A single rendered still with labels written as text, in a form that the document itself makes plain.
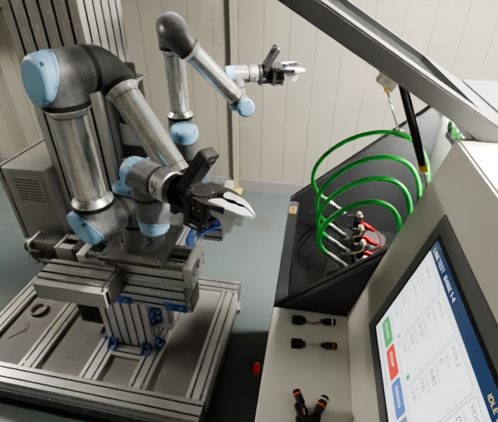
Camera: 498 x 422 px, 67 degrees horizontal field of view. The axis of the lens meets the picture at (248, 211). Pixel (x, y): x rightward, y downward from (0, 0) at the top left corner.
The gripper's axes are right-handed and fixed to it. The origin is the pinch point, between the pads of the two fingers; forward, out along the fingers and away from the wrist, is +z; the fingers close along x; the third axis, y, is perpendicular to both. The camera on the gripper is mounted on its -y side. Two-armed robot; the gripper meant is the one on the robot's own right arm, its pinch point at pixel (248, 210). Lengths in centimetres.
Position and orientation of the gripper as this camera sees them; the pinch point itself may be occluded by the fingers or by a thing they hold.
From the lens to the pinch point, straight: 70.8
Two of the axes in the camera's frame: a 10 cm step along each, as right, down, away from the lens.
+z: 8.0, 3.3, -5.0
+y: -0.8, 8.8, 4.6
